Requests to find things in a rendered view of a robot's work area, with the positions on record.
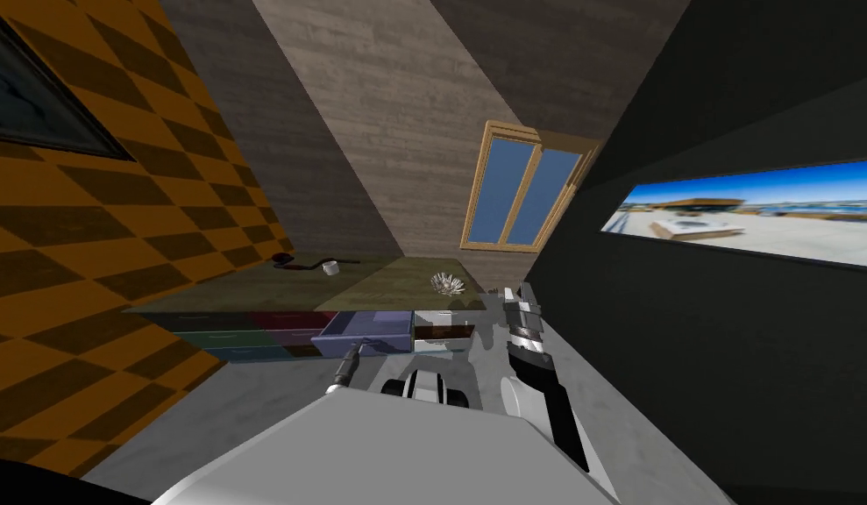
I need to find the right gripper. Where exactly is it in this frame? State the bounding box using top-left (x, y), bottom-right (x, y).
top-left (503, 281), bottom-right (544, 327)

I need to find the purple drawer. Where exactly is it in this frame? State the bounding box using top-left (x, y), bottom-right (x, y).
top-left (309, 310), bottom-right (415, 359)

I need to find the white drawer with brown inside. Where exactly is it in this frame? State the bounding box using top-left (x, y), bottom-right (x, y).
top-left (412, 311), bottom-right (477, 355)

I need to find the wooden framed window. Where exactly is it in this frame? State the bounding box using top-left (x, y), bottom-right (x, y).
top-left (458, 119), bottom-right (602, 254)

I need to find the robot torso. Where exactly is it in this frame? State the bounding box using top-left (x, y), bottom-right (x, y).
top-left (151, 367), bottom-right (620, 505)

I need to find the dresser with coloured drawers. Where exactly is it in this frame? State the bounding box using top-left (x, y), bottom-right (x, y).
top-left (120, 255), bottom-right (489, 366)

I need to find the wide landscape picture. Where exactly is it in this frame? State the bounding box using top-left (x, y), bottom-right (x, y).
top-left (599, 158), bottom-right (867, 271)

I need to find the dark framed picture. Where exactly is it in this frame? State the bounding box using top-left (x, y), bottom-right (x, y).
top-left (0, 3), bottom-right (136, 163)

